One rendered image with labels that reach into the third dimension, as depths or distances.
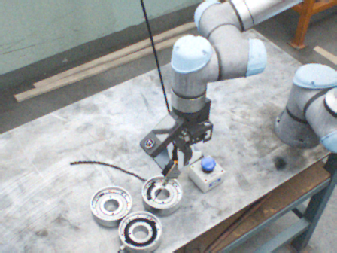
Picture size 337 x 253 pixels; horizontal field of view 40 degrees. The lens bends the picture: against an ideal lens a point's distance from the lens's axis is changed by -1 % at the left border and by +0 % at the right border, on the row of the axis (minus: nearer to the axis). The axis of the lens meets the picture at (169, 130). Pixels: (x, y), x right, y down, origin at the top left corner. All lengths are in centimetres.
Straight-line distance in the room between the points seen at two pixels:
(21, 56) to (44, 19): 25
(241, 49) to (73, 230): 61
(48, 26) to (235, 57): 192
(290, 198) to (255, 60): 76
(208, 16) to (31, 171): 65
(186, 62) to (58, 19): 192
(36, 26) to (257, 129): 162
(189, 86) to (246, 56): 13
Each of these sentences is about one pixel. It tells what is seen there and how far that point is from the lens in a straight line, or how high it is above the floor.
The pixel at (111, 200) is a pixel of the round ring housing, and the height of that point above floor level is 82.
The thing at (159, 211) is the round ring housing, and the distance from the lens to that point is 119.
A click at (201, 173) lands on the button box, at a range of 125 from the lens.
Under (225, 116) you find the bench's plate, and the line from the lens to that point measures 146.
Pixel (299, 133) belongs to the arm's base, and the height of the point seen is 85.
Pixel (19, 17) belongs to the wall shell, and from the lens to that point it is 266.
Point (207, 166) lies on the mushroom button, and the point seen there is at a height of 87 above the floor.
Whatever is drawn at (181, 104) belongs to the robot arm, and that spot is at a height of 116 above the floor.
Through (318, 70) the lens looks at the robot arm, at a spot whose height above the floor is 103.
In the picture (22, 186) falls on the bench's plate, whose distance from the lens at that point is 131.
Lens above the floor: 182
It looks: 46 degrees down
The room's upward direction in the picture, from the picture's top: 3 degrees clockwise
